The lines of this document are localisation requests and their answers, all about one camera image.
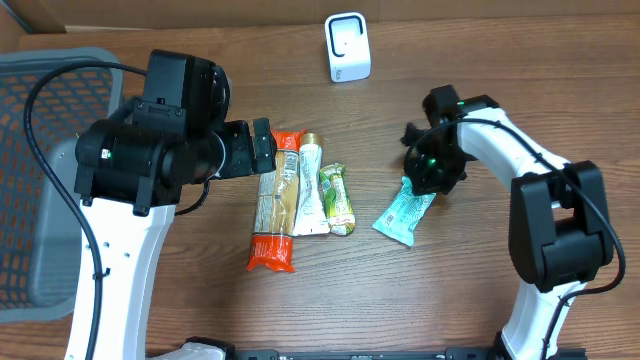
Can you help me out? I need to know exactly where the orange pasta package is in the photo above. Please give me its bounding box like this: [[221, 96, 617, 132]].
[[247, 130, 306, 273]]

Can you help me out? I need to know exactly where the white tube gold cap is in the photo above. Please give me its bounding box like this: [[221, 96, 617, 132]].
[[293, 133, 330, 237]]

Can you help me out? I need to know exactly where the green snack packet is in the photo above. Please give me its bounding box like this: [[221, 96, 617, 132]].
[[319, 163, 356, 236]]

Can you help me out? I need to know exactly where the teal wet wipes packet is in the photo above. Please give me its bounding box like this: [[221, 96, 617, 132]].
[[372, 176, 436, 247]]

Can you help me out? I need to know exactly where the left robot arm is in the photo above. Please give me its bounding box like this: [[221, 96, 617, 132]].
[[66, 50, 277, 359]]

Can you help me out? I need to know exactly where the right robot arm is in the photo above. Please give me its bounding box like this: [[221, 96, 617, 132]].
[[401, 85, 626, 359]]

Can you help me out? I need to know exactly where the white barcode scanner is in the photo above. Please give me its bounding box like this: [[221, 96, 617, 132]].
[[324, 12, 372, 83]]

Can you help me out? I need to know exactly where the grey plastic mesh basket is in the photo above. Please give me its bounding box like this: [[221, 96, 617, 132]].
[[1, 47, 123, 323]]

